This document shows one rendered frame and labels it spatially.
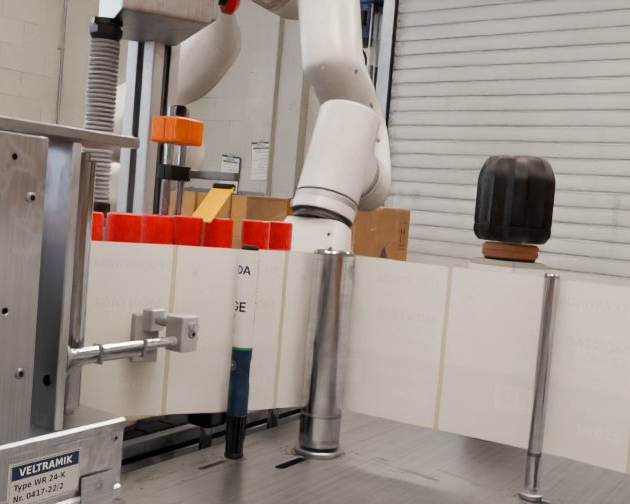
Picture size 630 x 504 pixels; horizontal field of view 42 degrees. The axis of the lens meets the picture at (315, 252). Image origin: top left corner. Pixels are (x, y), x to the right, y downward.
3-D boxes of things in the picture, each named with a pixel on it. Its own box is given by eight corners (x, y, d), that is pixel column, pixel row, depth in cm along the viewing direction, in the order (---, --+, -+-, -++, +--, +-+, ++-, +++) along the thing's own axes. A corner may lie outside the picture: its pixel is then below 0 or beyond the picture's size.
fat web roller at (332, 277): (325, 463, 73) (343, 253, 72) (283, 451, 76) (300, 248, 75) (351, 452, 77) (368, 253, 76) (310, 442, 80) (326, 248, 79)
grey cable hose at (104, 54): (92, 218, 86) (106, 15, 85) (69, 215, 88) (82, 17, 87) (116, 219, 89) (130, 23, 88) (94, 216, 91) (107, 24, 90)
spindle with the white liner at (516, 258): (519, 448, 84) (548, 153, 82) (438, 429, 89) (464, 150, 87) (545, 432, 91) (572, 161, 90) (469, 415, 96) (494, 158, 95)
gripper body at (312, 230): (276, 201, 109) (252, 281, 106) (343, 206, 103) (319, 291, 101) (304, 222, 115) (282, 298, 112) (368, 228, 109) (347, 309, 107)
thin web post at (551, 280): (538, 504, 67) (560, 275, 66) (514, 498, 68) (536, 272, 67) (545, 498, 69) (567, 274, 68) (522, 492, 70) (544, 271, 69)
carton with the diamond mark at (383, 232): (344, 348, 154) (357, 203, 153) (234, 330, 164) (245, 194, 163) (400, 332, 181) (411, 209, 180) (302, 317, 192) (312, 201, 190)
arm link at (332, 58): (336, 53, 133) (346, 223, 121) (287, -6, 120) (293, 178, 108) (387, 34, 129) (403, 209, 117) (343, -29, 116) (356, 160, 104)
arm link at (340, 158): (317, 211, 116) (284, 184, 108) (341, 127, 119) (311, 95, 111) (370, 216, 111) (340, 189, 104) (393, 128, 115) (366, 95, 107)
